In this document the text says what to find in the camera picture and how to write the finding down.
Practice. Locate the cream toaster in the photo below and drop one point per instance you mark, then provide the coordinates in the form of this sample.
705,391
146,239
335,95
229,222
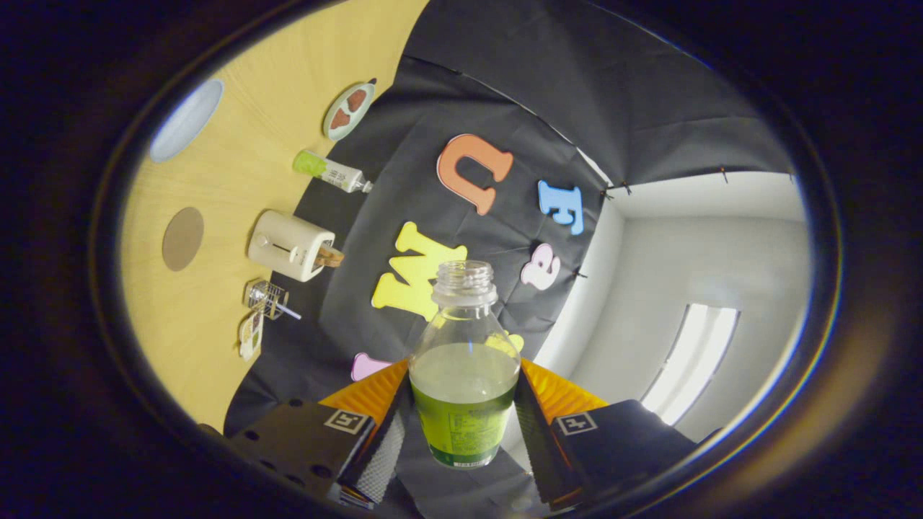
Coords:
285,245

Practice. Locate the black backdrop cloth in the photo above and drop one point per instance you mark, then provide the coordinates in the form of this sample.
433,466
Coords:
433,108

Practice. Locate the brown food piece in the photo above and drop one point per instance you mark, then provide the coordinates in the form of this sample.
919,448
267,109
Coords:
340,119
356,99

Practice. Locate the pale purple straw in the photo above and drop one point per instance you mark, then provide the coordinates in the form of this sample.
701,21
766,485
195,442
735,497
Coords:
290,312

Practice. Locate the slim green and white bottle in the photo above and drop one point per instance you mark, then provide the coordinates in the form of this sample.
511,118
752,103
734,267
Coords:
328,170

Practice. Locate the green juice bottle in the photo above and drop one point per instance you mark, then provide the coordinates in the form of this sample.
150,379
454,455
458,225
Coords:
464,393

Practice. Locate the ceiling light panel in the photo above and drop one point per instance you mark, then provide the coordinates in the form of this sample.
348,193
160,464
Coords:
692,360

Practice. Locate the white cup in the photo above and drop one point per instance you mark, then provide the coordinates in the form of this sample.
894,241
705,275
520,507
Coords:
186,120

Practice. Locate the round brown coaster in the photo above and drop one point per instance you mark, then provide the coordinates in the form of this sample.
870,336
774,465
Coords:
182,239

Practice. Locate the pale green plate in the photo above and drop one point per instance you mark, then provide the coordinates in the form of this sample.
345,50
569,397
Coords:
363,115

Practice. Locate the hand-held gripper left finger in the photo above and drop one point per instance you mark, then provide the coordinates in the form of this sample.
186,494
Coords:
378,450

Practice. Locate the white divided tray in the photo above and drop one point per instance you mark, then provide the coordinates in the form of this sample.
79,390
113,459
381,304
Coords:
251,335

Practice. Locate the wooden table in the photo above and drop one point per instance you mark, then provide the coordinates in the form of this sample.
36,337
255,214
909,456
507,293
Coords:
216,180

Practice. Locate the brown bread slice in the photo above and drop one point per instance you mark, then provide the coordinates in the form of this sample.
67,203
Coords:
332,256

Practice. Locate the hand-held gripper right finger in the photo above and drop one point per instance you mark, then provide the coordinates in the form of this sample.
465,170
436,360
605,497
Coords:
548,454

